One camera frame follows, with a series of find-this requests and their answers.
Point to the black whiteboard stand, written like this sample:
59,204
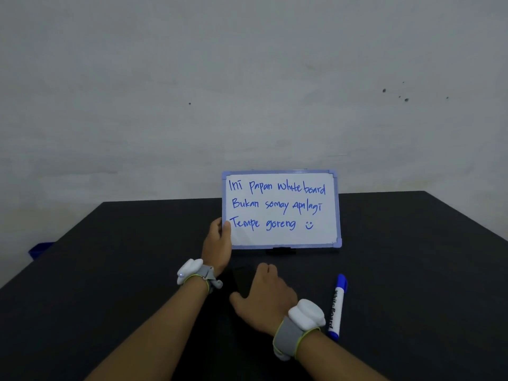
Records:
281,251

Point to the person's left forearm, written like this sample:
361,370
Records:
156,333

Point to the person's right thumb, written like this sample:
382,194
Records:
239,300

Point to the small blue-framed whiteboard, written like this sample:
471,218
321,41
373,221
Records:
282,212

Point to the blue-capped white whiteboard marker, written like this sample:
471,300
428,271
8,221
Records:
337,309

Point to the person's right hand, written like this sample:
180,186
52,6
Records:
266,301

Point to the person's right forearm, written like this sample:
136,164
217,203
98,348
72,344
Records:
337,359

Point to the black flat eraser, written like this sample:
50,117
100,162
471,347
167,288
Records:
243,279

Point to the blue plastic object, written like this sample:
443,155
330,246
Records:
39,249

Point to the person's left thumb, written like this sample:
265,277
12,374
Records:
226,230

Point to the person's left hand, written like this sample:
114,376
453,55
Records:
216,251

